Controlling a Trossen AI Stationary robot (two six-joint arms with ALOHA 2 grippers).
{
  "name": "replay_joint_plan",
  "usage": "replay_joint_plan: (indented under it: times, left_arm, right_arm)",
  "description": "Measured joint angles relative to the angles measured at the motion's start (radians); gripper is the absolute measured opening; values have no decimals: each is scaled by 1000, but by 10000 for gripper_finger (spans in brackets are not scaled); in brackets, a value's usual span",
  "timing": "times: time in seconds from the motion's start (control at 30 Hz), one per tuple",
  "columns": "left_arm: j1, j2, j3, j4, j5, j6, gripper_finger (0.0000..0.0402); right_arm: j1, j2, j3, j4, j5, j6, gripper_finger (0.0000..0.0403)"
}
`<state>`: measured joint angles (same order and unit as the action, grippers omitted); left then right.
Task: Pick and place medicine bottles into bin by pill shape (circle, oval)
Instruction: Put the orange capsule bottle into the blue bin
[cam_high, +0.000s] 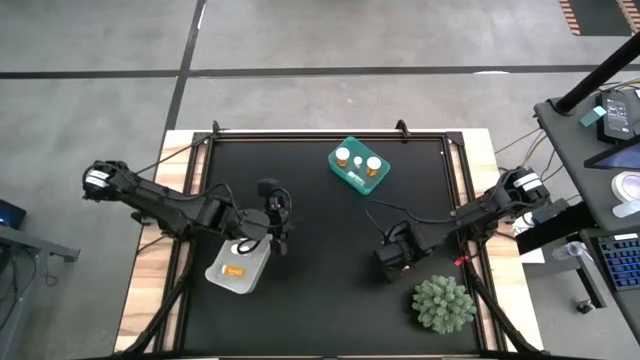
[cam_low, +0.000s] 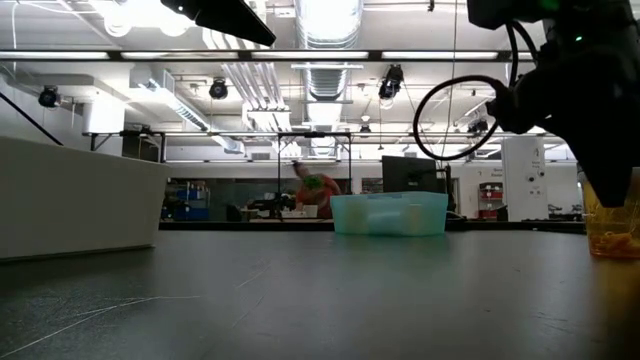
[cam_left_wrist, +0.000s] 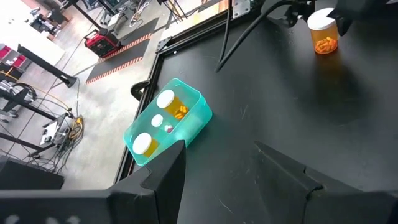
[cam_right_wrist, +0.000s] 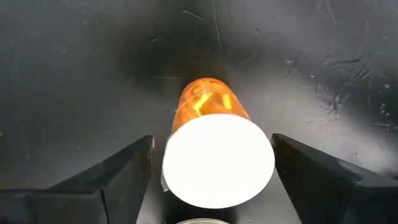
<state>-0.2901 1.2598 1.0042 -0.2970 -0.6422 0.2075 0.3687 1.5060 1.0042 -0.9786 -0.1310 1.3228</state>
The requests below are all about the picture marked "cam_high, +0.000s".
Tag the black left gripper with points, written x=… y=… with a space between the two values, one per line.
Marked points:
x=280 y=215

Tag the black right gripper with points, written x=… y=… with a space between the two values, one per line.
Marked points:
x=400 y=252

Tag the small pink pill bottle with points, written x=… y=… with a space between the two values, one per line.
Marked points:
x=235 y=246

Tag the small orange pill bottle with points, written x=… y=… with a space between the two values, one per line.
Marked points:
x=233 y=270

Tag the small clear pill bottle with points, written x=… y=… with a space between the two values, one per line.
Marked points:
x=358 y=161

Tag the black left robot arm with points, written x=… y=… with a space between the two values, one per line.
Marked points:
x=165 y=207

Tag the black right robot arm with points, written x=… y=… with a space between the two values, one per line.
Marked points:
x=480 y=215

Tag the white plastic bin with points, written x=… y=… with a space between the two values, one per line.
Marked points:
x=240 y=282

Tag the teal plastic bin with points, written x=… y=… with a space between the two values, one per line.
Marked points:
x=352 y=145

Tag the green artificial succulent plant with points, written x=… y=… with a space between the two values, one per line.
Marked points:
x=442 y=305

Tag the black table mat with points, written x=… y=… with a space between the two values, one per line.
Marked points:
x=325 y=300

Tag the white paper sheet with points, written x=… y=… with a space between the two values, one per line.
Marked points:
x=532 y=256

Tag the clear plastic water bottle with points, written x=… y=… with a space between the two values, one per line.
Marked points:
x=567 y=250

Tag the black desk caster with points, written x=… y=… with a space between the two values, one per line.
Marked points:
x=585 y=306

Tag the black desk leg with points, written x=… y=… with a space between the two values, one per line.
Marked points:
x=592 y=282

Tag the gray side desk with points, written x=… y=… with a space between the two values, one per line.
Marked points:
x=575 y=165

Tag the backlit keyboard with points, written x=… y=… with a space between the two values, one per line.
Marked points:
x=622 y=260

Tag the white plastic piece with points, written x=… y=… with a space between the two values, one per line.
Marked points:
x=627 y=209

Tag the small teal box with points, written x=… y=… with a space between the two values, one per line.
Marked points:
x=593 y=116

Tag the white round device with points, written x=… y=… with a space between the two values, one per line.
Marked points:
x=629 y=186

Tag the dark tablet screen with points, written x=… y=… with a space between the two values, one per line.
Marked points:
x=625 y=157

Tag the gray metal stand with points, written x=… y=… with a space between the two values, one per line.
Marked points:
x=35 y=242

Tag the black power adapter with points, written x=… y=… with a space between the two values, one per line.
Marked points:
x=617 y=117

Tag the black round pole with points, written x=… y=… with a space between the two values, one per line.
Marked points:
x=595 y=80

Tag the dark blue-lit device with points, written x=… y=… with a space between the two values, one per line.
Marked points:
x=11 y=215

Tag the dark mat orange striped edges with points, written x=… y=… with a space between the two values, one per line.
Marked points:
x=600 y=17

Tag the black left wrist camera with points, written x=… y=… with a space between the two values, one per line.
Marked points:
x=268 y=186

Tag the black aluminium table frame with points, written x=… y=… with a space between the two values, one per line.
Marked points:
x=300 y=135

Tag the black frame clamp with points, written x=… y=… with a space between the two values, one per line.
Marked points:
x=215 y=127
x=401 y=127

